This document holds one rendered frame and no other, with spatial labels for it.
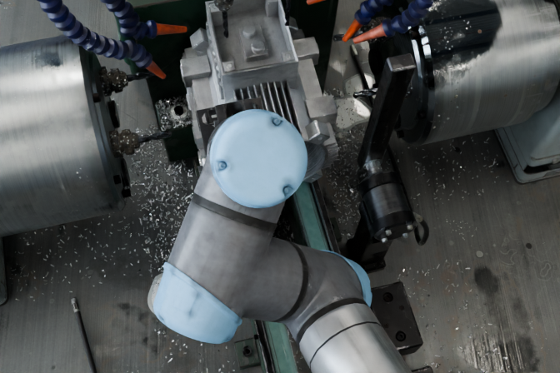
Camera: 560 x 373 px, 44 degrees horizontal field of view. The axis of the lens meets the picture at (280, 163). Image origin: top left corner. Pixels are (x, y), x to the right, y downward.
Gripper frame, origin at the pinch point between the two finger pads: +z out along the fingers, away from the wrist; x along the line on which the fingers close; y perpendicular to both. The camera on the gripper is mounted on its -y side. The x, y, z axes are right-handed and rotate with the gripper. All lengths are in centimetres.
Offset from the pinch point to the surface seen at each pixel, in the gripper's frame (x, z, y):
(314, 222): -10.9, 12.5, -12.2
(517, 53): -39.5, -2.0, 6.2
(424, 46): -27.3, -1.7, 9.6
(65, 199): 21.3, 1.4, -0.1
